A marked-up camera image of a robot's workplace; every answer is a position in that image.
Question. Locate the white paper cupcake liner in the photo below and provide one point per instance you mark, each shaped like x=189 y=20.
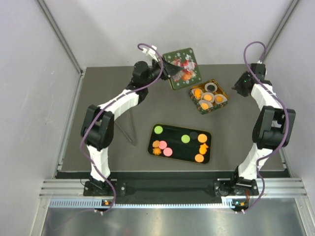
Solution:
x=210 y=93
x=210 y=84
x=204 y=101
x=225 y=99
x=194 y=90

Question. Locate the green round cookie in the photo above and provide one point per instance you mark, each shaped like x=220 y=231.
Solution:
x=158 y=129
x=185 y=139

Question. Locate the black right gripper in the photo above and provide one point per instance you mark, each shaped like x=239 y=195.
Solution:
x=237 y=86

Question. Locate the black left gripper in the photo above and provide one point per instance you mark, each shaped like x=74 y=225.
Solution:
x=169 y=69

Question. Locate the orange star cookie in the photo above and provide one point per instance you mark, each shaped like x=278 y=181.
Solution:
x=157 y=151

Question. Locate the green christmas cookie tin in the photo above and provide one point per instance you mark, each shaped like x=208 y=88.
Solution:
x=215 y=106

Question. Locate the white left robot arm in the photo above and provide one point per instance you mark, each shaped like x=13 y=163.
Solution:
x=98 y=126

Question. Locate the orange round cookie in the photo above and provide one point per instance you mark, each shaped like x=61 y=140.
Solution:
x=199 y=158
x=208 y=97
x=204 y=106
x=202 y=138

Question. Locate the metal tongs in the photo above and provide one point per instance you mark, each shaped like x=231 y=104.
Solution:
x=127 y=126

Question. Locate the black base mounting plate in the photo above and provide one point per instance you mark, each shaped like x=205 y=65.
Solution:
x=211 y=187

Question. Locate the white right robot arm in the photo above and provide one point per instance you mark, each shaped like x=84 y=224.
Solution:
x=271 y=131

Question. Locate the gold tin lid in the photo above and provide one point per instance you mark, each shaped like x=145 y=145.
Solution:
x=189 y=74

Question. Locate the orange swirl cookie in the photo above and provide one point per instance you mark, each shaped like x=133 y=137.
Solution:
x=219 y=99
x=156 y=144

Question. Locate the pink round cookie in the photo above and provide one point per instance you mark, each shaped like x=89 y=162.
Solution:
x=167 y=152
x=162 y=145

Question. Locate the orange fish cookie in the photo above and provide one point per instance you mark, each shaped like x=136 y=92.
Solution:
x=197 y=94
x=203 y=149

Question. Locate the black gold-rimmed tray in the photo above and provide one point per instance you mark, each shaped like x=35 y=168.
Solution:
x=184 y=152

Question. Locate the black sandwich cookie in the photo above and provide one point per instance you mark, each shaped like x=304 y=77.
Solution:
x=193 y=135
x=211 y=88

